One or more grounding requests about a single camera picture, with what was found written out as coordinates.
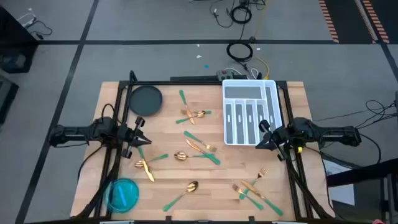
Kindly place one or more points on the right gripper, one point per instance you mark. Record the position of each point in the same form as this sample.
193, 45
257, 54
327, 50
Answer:
265, 125

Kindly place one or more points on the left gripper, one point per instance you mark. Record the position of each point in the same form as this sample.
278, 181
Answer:
139, 122

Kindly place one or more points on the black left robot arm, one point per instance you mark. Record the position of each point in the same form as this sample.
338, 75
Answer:
77, 133

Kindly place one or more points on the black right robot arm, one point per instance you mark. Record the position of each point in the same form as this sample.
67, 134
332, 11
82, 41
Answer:
326, 135

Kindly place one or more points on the dark grey round plate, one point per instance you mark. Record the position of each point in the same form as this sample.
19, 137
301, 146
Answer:
145, 100

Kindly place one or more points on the white cutlery tray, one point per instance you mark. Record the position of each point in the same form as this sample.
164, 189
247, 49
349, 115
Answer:
244, 82

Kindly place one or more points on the grey power strip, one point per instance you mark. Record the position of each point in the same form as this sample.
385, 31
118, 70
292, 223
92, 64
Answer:
225, 74

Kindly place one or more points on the white paper sheet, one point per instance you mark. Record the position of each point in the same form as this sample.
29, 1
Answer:
342, 193

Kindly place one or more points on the black side table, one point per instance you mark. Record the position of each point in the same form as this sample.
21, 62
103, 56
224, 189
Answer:
357, 174

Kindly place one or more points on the black box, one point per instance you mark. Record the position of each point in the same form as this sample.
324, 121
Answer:
6, 99

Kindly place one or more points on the black cabinet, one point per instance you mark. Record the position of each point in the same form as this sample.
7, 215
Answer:
12, 37

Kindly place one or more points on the black metal table frame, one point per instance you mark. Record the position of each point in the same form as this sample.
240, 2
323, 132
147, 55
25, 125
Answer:
186, 83

